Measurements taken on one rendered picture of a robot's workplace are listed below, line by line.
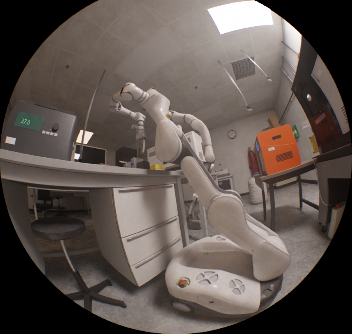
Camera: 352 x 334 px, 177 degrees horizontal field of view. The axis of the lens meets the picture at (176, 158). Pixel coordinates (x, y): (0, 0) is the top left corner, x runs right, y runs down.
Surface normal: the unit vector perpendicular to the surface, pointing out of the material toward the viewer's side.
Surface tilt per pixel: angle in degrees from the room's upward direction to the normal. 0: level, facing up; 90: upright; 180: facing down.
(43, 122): 90
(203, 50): 180
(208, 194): 90
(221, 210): 90
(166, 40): 180
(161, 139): 90
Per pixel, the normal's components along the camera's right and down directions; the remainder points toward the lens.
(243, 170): -0.56, -0.13
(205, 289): -0.43, -0.81
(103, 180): 0.82, -0.25
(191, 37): 0.14, 0.96
